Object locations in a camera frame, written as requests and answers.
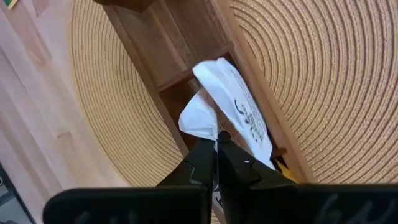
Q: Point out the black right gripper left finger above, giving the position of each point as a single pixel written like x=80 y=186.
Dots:
x=199 y=168

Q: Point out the brown wooden tea organizer box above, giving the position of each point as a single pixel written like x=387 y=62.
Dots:
x=174 y=37

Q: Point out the white orange tea bag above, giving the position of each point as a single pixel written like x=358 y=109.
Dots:
x=224 y=87

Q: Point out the yellow mango tea bag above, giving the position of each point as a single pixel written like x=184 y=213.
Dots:
x=287 y=175

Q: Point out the round woven straw placemat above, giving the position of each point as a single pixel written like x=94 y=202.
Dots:
x=326 y=93

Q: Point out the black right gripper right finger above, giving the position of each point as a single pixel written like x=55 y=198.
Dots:
x=242 y=186

